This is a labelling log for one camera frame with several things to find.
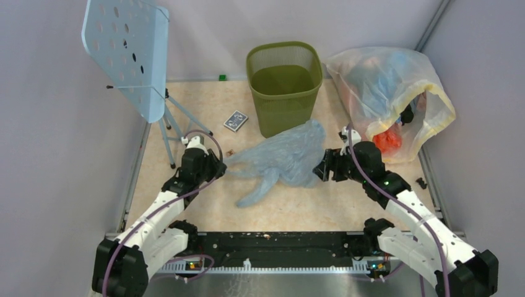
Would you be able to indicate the green mesh trash bin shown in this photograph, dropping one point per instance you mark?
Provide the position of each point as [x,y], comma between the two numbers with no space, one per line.
[284,79]

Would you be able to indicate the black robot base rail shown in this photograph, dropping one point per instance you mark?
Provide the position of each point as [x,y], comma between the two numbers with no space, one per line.
[310,249]

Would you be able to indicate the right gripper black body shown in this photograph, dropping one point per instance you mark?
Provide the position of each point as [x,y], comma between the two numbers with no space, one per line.
[345,166]

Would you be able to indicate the small black part on floor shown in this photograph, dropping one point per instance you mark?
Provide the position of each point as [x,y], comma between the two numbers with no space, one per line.
[421,182]

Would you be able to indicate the white toothed rack strip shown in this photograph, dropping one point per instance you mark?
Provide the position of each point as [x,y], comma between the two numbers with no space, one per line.
[359,267]

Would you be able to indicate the large translucent bag of trash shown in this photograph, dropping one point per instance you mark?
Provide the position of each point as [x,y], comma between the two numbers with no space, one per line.
[394,98]

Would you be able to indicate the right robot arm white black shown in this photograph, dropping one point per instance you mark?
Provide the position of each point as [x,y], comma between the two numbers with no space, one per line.
[449,264]

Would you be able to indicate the blue playing card box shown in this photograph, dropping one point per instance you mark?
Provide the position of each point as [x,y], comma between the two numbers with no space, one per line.
[235,121]

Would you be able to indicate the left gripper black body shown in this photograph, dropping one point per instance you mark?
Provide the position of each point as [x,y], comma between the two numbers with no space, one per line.
[212,169]

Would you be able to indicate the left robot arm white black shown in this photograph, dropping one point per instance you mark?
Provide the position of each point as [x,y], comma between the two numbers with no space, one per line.
[125,265]

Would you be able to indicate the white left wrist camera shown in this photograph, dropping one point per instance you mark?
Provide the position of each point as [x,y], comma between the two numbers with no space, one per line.
[196,142]

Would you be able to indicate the light blue music stand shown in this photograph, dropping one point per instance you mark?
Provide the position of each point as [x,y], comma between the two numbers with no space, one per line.
[129,41]

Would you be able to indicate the blue plastic trash bag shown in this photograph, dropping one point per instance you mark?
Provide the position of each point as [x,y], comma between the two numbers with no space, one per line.
[288,157]

